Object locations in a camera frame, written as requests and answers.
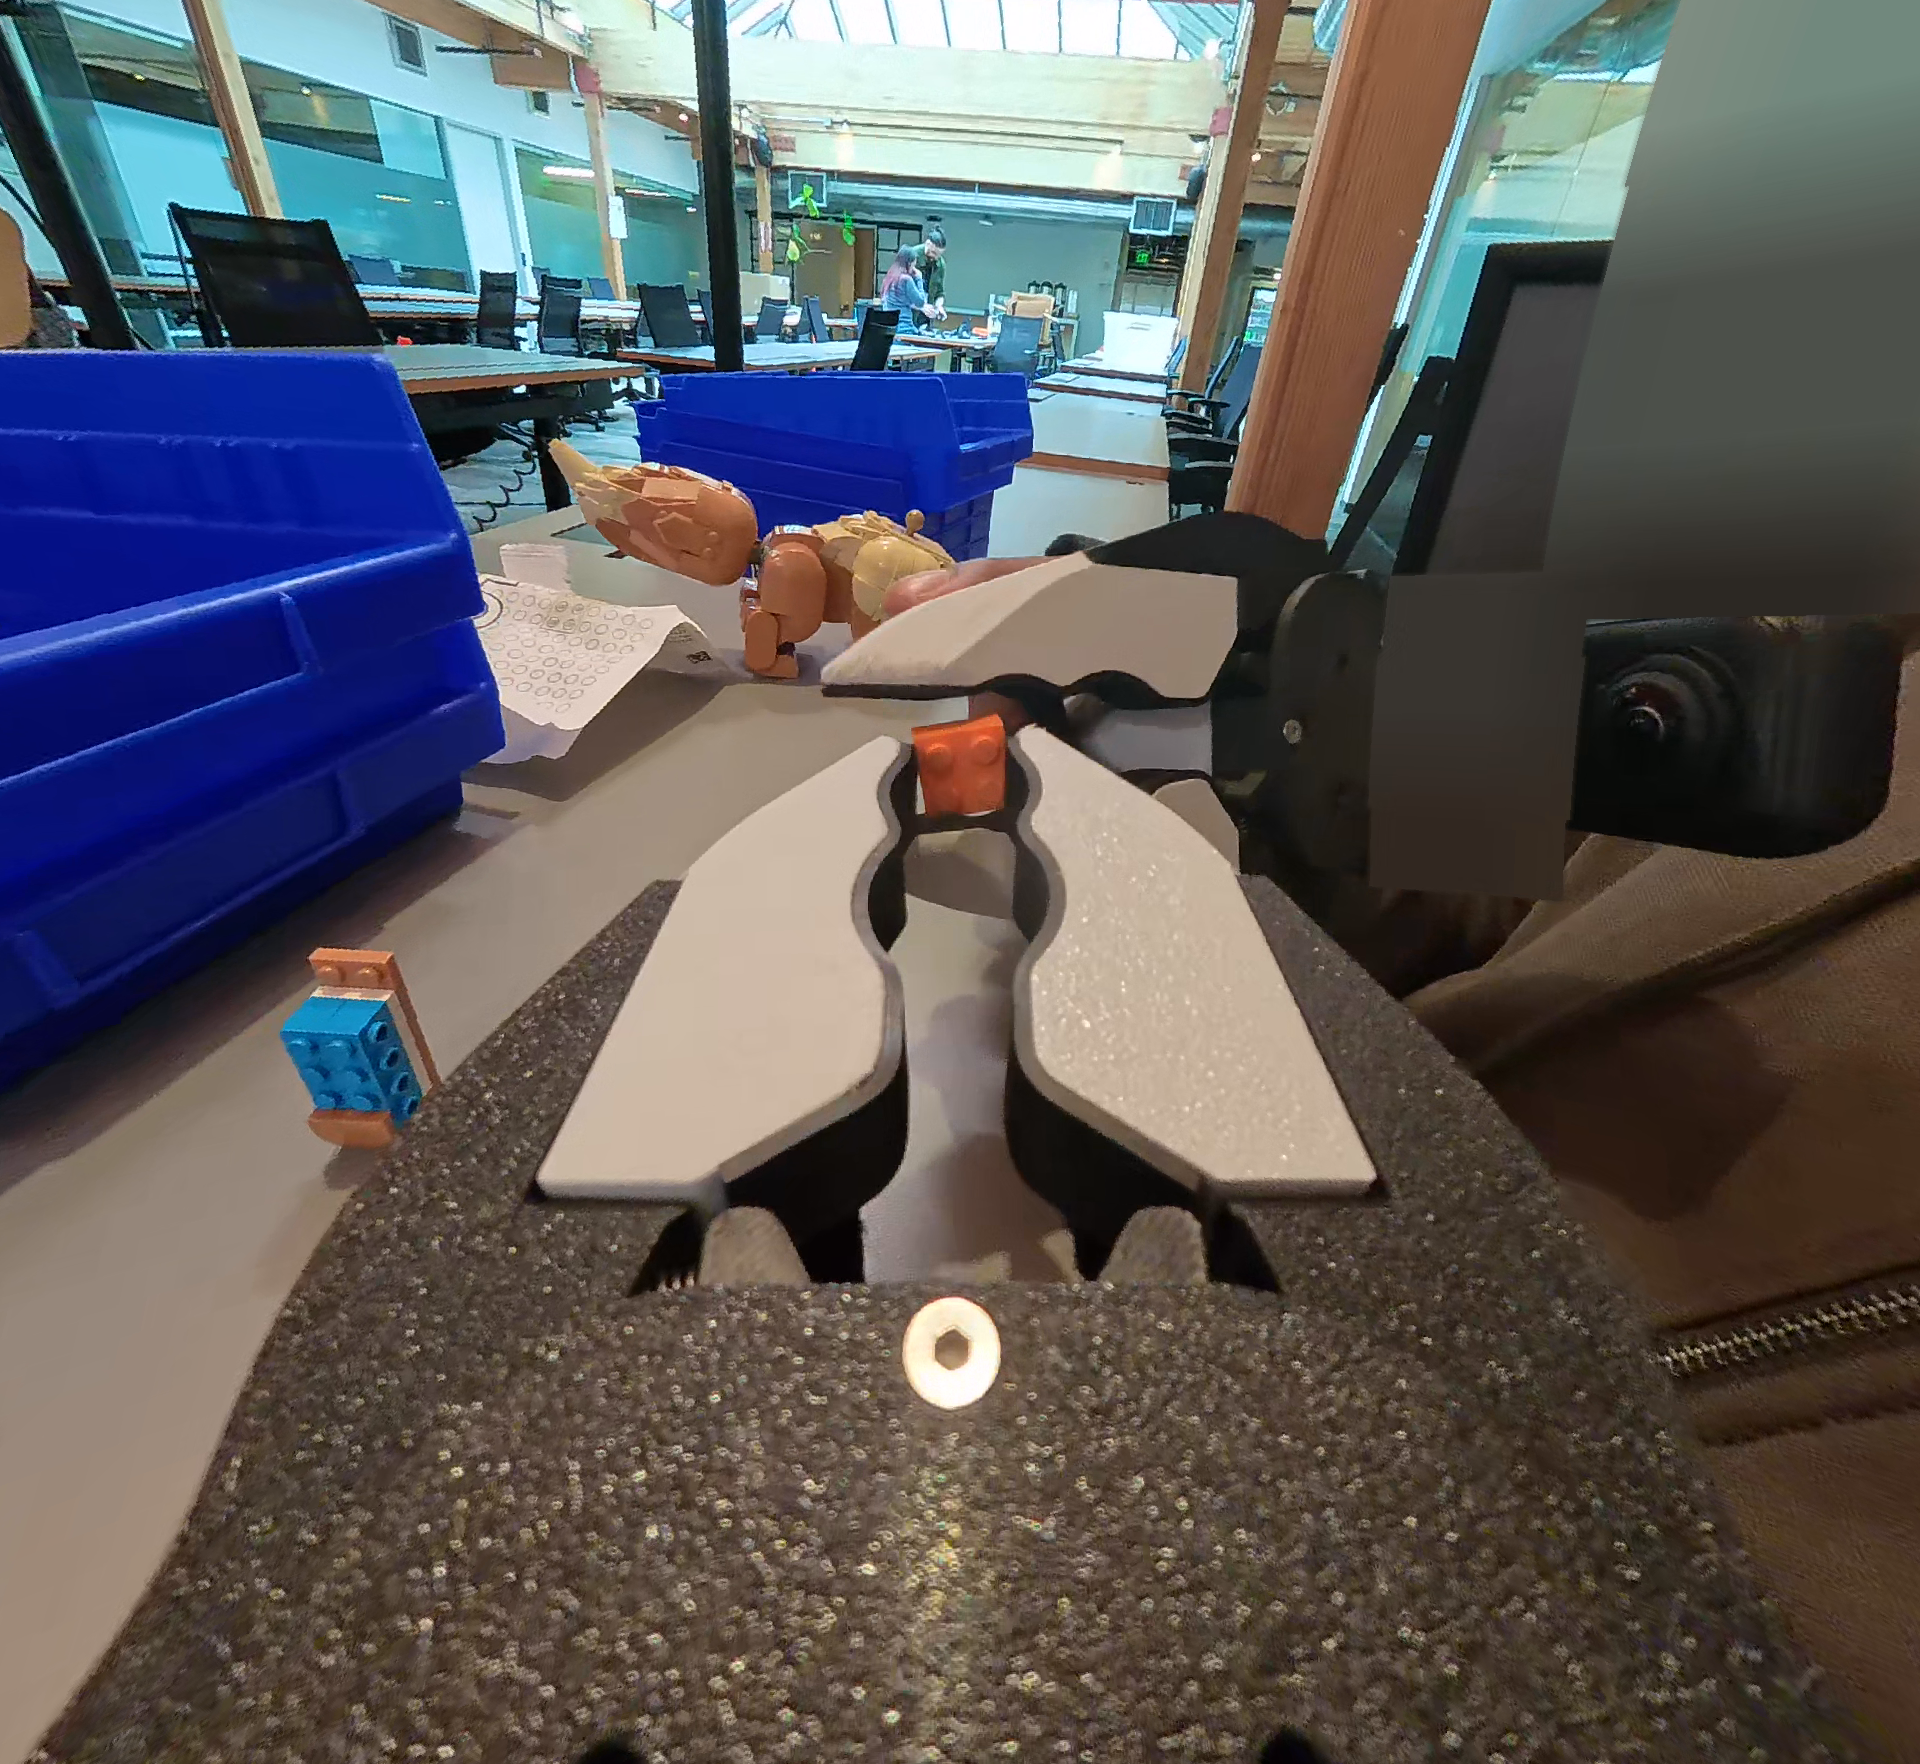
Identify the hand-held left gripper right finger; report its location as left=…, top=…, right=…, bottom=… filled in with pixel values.
left=1014, top=725, right=1381, bottom=1203

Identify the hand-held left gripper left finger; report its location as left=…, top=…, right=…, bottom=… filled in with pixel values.
left=532, top=736, right=917, bottom=1206

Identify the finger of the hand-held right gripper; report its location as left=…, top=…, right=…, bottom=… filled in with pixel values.
left=1005, top=675, right=1250, bottom=876
left=821, top=548, right=1242, bottom=707

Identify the orange toy brick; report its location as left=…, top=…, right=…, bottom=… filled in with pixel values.
left=910, top=718, right=1011, bottom=831

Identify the blue and brown brick assembly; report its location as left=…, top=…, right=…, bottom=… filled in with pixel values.
left=280, top=948, right=443, bottom=1152

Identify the blue plastic bin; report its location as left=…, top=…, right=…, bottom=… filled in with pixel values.
left=0, top=351, right=507, bottom=1095

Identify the black framed dark panel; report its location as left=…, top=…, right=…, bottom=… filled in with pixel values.
left=1326, top=355, right=1460, bottom=569

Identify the stack of nested blue bins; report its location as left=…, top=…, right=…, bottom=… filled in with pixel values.
left=633, top=372, right=1037, bottom=569

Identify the black framed monitor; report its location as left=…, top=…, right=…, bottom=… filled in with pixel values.
left=1430, top=240, right=1616, bottom=579

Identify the white printed paper sheet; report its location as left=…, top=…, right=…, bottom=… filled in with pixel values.
left=478, top=575, right=724, bottom=764

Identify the brown brick-built toy animal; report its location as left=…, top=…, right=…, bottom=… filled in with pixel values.
left=546, top=435, right=962, bottom=681

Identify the row of black office chairs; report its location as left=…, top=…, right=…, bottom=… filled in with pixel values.
left=165, top=201, right=1080, bottom=380

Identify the person's brown jacket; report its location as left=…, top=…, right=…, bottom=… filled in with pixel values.
left=1402, top=805, right=1920, bottom=1764

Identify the black stand pole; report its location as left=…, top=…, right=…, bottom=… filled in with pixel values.
left=682, top=0, right=747, bottom=376

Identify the wooden support post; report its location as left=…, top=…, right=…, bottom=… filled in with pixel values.
left=1224, top=0, right=1547, bottom=538

